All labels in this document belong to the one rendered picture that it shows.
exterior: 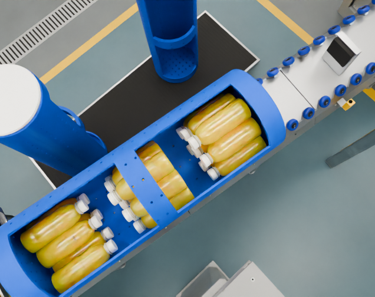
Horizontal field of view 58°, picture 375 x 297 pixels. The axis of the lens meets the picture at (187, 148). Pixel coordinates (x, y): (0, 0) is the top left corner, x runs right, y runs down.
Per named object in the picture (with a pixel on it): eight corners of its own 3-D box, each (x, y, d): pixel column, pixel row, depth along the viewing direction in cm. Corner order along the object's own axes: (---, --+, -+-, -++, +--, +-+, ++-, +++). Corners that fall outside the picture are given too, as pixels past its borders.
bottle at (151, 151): (155, 143, 110) (107, 176, 108) (155, 140, 103) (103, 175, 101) (168, 161, 109) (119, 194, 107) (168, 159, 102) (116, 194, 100)
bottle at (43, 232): (32, 257, 98) (86, 219, 100) (16, 239, 96) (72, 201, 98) (37, 247, 105) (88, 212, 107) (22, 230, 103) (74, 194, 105)
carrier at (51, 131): (105, 180, 202) (109, 134, 209) (36, 138, 117) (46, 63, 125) (59, 179, 203) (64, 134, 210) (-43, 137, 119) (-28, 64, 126)
